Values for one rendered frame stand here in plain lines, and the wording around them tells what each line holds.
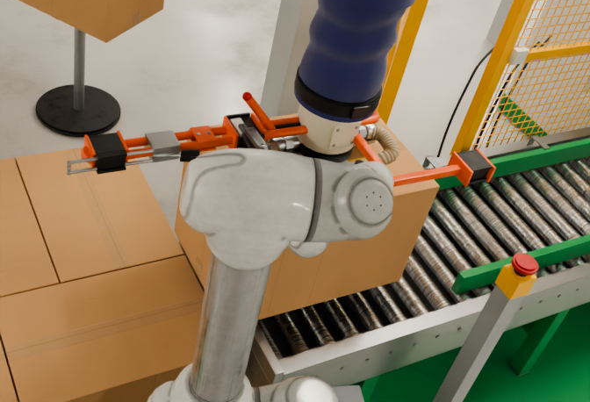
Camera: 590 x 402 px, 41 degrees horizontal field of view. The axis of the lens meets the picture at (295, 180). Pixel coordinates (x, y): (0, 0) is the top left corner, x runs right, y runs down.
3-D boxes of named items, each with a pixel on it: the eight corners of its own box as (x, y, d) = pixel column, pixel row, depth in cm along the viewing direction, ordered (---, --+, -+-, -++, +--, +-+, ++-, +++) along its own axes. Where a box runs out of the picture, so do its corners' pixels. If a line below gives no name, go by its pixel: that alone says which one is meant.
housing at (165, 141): (169, 142, 193) (171, 128, 190) (179, 160, 189) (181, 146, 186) (142, 147, 190) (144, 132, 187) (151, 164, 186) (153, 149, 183)
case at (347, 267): (337, 197, 268) (367, 103, 243) (399, 281, 244) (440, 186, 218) (173, 230, 240) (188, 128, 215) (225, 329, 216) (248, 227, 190)
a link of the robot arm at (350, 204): (379, 173, 132) (301, 163, 130) (414, 160, 114) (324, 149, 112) (373, 250, 130) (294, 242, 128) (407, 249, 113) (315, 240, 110)
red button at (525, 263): (521, 259, 212) (528, 248, 209) (538, 277, 207) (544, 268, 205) (502, 264, 208) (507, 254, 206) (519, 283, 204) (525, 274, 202)
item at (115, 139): (118, 146, 188) (119, 130, 184) (127, 166, 183) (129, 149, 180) (83, 151, 184) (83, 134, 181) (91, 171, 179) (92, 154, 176)
